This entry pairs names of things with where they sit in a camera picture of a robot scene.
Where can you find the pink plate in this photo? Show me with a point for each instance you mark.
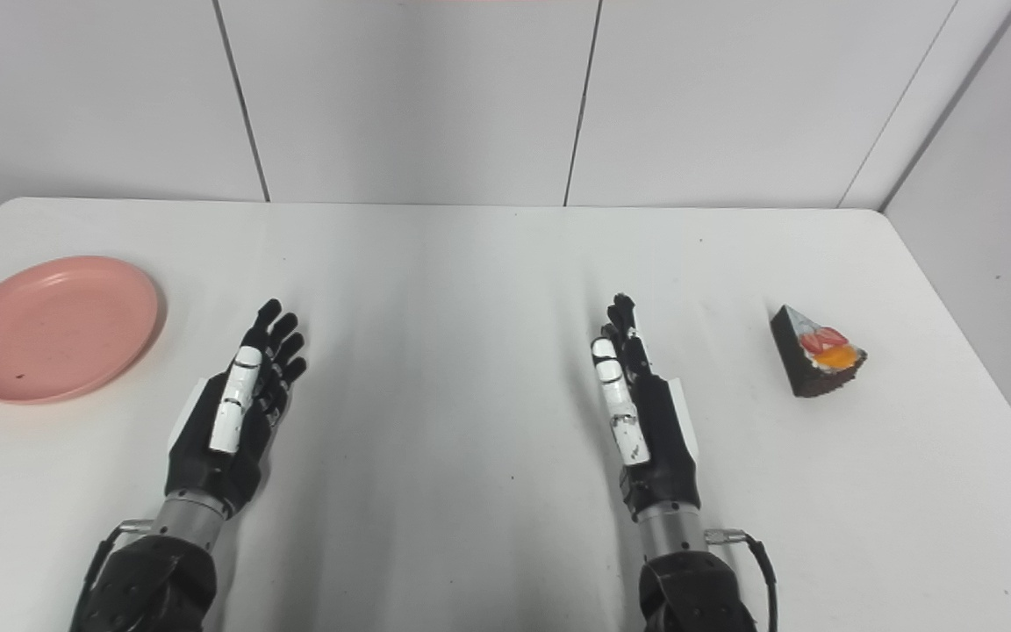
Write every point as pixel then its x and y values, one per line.
pixel 56 328

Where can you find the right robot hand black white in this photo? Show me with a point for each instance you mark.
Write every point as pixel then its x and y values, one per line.
pixel 663 439

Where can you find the chocolate cake slice with fruit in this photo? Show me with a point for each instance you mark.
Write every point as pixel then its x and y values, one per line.
pixel 808 360

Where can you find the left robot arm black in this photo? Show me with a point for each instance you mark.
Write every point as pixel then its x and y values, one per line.
pixel 154 570

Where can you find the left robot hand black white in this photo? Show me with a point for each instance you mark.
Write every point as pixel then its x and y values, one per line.
pixel 207 456

